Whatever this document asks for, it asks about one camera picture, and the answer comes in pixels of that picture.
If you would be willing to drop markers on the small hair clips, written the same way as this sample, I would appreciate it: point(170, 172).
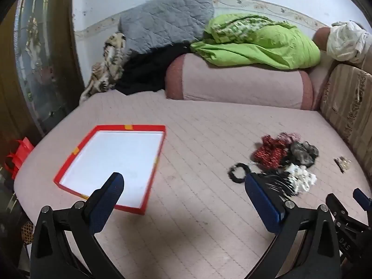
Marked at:
point(342, 163)

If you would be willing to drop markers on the animal print cloth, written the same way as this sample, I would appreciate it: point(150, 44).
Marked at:
point(109, 64)

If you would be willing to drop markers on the green blanket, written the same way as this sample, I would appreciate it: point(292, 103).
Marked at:
point(261, 43)

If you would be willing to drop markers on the pink quilted bedspread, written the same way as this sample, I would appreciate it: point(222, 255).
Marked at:
point(203, 139)

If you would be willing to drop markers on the grey quilted pillow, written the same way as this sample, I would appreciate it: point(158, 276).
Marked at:
point(165, 20)

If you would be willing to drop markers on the pink bolster cushion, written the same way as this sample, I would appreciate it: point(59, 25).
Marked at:
point(232, 84)

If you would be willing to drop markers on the red checked scrunchie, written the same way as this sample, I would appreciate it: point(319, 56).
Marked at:
point(288, 137)

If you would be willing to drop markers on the brown cushion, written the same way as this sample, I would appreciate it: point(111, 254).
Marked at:
point(319, 36)

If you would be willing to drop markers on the red box lid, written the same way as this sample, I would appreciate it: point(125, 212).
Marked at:
point(116, 157)

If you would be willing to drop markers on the grey sheer scrunchie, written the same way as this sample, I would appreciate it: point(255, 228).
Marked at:
point(303, 153)

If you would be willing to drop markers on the black cloth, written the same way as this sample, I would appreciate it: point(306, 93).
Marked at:
point(145, 69)

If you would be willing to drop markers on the red bag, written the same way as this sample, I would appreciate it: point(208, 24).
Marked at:
point(20, 154)

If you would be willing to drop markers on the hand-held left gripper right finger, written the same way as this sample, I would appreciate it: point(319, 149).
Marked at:
point(261, 200)

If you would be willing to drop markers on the wooden glass door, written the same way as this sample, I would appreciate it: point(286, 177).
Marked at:
point(35, 64)

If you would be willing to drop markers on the black beaded scrunchie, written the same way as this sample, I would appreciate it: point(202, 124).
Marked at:
point(277, 183)

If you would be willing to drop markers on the striped sofa cushion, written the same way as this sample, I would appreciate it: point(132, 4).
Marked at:
point(345, 101)

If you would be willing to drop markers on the white crumpled cloth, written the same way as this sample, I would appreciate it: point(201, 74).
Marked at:
point(345, 42)

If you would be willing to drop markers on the red dotted scrunchie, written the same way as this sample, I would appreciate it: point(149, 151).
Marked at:
point(267, 152)

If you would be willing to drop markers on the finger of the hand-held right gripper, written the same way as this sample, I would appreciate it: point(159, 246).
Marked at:
point(363, 199)
point(335, 205)

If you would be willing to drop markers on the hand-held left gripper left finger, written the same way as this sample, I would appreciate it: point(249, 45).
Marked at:
point(107, 200)

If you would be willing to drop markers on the white dotted scrunchie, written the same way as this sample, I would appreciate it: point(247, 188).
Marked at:
point(300, 178)

